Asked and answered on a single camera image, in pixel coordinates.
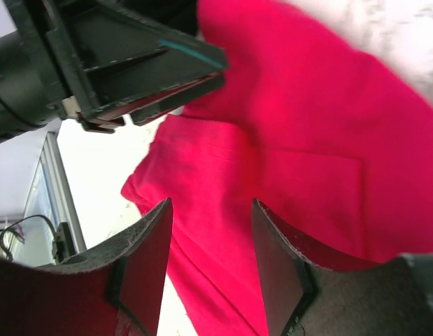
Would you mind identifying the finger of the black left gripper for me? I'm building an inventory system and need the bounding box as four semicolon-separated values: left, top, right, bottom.
45;1;228;102
79;72;225;132

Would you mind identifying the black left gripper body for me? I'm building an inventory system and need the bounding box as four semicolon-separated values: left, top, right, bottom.
0;1;80;144

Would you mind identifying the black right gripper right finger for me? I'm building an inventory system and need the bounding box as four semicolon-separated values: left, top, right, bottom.
251;200;433;335

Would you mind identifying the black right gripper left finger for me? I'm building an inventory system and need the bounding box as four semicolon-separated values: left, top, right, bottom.
0;199;173;335

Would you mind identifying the crimson t shirt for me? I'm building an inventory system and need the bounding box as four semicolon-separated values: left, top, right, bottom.
122;1;433;335

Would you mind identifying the white slotted cable duct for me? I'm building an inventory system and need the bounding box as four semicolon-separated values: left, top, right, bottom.
24;132;87;264

